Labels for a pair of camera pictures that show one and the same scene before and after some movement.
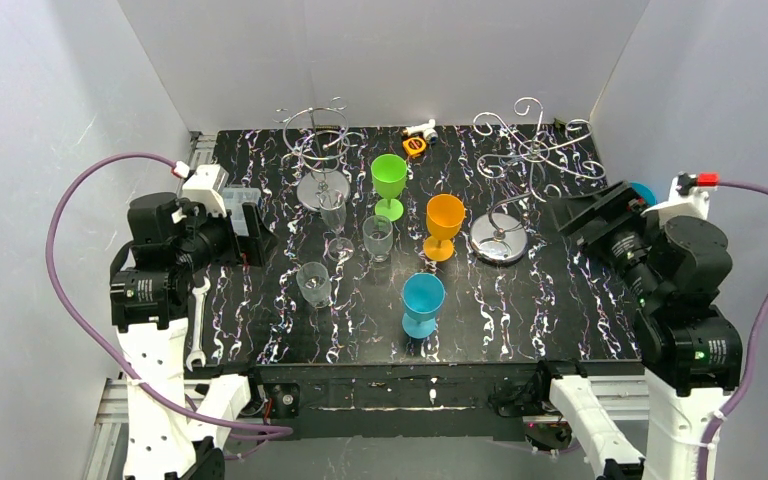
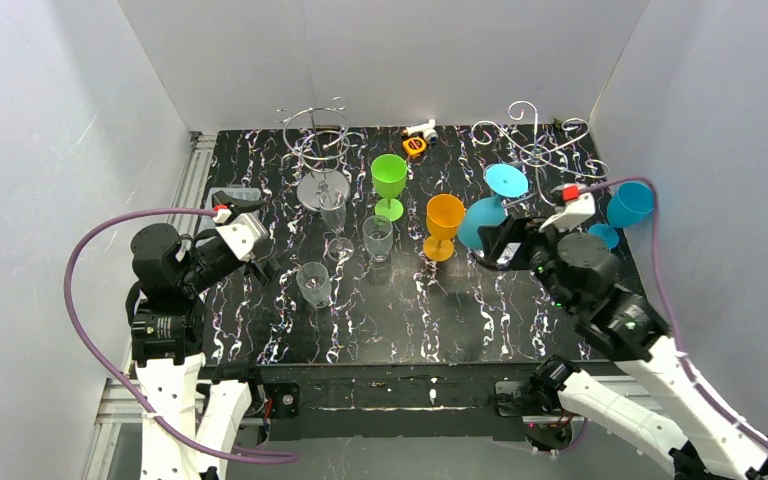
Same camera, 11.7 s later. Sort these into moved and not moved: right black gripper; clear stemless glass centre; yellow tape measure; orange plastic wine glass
Moved: right black gripper
Not moved: yellow tape measure; clear stemless glass centre; orange plastic wine glass
